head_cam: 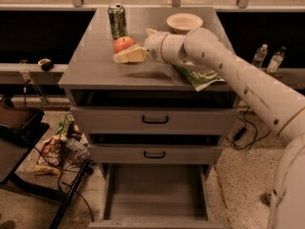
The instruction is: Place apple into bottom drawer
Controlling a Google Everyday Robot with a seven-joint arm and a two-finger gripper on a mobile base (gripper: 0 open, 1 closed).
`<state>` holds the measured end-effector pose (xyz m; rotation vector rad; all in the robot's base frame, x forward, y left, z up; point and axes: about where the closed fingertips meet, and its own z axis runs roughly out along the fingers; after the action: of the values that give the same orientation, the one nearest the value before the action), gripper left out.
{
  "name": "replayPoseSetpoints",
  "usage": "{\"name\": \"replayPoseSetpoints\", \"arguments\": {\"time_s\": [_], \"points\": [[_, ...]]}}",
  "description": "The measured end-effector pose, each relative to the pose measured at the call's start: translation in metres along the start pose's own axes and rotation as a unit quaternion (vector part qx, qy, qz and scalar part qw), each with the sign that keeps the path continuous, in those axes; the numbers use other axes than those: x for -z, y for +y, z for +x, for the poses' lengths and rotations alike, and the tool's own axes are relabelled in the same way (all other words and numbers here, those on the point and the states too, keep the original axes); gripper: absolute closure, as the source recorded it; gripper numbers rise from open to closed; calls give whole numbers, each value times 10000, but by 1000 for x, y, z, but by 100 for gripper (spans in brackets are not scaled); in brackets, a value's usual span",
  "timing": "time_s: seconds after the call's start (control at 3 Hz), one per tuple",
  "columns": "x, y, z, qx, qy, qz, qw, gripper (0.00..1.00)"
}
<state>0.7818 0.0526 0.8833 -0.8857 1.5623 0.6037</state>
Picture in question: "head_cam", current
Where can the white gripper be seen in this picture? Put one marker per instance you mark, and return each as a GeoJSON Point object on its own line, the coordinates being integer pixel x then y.
{"type": "Point", "coordinates": [153, 47]}

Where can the plastic bottle on floor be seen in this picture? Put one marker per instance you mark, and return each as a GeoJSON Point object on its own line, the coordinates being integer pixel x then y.
{"type": "Point", "coordinates": [80, 152]}

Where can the white bowl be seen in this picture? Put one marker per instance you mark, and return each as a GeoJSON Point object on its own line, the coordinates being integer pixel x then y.
{"type": "Point", "coordinates": [184, 22]}

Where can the black yellow tape measure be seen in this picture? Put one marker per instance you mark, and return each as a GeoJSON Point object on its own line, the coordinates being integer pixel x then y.
{"type": "Point", "coordinates": [45, 64]}

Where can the green snack bag on floor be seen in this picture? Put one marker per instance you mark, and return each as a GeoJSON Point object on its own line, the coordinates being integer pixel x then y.
{"type": "Point", "coordinates": [64, 125]}

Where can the red apple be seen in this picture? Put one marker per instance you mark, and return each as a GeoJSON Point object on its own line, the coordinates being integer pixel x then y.
{"type": "Point", "coordinates": [122, 43]}

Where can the green soda can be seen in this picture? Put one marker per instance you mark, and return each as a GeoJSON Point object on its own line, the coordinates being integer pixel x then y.
{"type": "Point", "coordinates": [117, 17]}

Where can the black cart stand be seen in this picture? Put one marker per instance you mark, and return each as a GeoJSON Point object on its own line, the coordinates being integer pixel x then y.
{"type": "Point", "coordinates": [21, 129]}

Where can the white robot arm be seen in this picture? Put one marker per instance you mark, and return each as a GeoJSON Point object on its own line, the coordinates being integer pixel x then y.
{"type": "Point", "coordinates": [279, 106]}

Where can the green chip bag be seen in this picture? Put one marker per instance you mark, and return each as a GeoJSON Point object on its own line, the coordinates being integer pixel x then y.
{"type": "Point", "coordinates": [198, 80]}

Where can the grey top drawer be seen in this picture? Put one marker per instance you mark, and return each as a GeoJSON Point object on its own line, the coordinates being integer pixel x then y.
{"type": "Point", "coordinates": [160, 121]}

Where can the grey middle drawer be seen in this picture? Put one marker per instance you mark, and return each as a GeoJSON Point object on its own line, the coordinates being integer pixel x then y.
{"type": "Point", "coordinates": [155, 154]}

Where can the grey open bottom drawer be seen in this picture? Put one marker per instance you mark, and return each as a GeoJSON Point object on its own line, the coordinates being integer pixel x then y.
{"type": "Point", "coordinates": [155, 196]}

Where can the clear water bottle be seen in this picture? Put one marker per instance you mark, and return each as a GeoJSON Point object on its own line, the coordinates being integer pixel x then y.
{"type": "Point", "coordinates": [260, 55]}

